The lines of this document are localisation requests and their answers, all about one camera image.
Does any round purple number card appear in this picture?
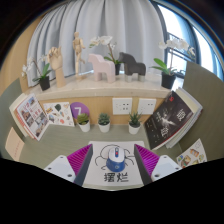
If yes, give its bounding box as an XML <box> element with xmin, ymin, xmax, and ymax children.
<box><xmin>69</xmin><ymin>101</ymin><xmax>90</xmax><ymax>120</ymax></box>

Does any white wall socket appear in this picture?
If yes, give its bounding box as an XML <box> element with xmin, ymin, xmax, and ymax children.
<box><xmin>137</xmin><ymin>97</ymin><xmax>158</xmax><ymax>116</ymax></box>
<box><xmin>111</xmin><ymin>96</ymin><xmax>134</xmax><ymax>116</ymax></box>

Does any black wooden horse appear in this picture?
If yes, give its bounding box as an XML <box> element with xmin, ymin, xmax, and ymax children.
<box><xmin>117</xmin><ymin>51</ymin><xmax>147</xmax><ymax>83</ymax></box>

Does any colourful food sticker sheet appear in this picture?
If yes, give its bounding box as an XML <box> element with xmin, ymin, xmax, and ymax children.
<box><xmin>175</xmin><ymin>138</ymin><xmax>208</xmax><ymax>169</ymax></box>

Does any window with dark frame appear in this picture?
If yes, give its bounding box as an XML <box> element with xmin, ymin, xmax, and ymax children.
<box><xmin>149</xmin><ymin>1</ymin><xmax>224</xmax><ymax>91</ymax></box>

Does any wooden artist mannequin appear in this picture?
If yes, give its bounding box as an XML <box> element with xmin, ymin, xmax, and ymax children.
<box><xmin>72</xmin><ymin>31</ymin><xmax>87</xmax><ymax>80</ymax></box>

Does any white orchid in black pot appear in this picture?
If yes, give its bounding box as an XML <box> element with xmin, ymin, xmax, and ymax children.
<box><xmin>88</xmin><ymin>35</ymin><xmax>122</xmax><ymax>76</ymax></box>
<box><xmin>149</xmin><ymin>37</ymin><xmax>197</xmax><ymax>90</ymax></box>
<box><xmin>21</xmin><ymin>54</ymin><xmax>54</xmax><ymax>92</ymax></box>

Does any blue and white computer mouse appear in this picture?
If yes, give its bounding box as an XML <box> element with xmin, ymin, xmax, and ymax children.
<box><xmin>105</xmin><ymin>146</ymin><xmax>127</xmax><ymax>173</ymax></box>

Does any green desk partition panel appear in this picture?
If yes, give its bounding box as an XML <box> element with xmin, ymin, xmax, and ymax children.
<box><xmin>173</xmin><ymin>61</ymin><xmax>224</xmax><ymax>161</ymax></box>
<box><xmin>0</xmin><ymin>78</ymin><xmax>26</xmax><ymax>159</ymax></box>

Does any thick white book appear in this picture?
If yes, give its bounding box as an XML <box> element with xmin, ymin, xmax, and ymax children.
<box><xmin>166</xmin><ymin>87</ymin><xmax>204</xmax><ymax>149</ymax></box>

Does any wooden hand model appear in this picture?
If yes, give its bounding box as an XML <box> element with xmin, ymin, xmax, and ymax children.
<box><xmin>46</xmin><ymin>46</ymin><xmax>67</xmax><ymax>89</ymax></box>

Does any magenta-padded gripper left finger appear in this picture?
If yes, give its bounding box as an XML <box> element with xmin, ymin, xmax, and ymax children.
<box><xmin>44</xmin><ymin>143</ymin><xmax>95</xmax><ymax>187</ymax></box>

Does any white mouse pad with drawing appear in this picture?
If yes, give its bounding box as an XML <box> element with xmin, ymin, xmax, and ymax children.
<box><xmin>82</xmin><ymin>140</ymin><xmax>148</xmax><ymax>188</ymax></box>

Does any grey curtain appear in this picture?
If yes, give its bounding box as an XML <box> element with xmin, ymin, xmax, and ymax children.
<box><xmin>26</xmin><ymin>0</ymin><xmax>168</xmax><ymax>88</ymax></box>

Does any white illustrated sticker card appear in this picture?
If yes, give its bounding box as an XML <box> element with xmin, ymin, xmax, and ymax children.
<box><xmin>42</xmin><ymin>101</ymin><xmax>76</xmax><ymax>128</ymax></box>

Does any black-covered book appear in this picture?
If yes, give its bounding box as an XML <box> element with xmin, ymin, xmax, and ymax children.
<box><xmin>143</xmin><ymin>90</ymin><xmax>194</xmax><ymax>151</ymax></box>

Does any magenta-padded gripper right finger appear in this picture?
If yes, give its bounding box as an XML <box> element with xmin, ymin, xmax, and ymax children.
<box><xmin>133</xmin><ymin>143</ymin><xmax>183</xmax><ymax>186</ymax></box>

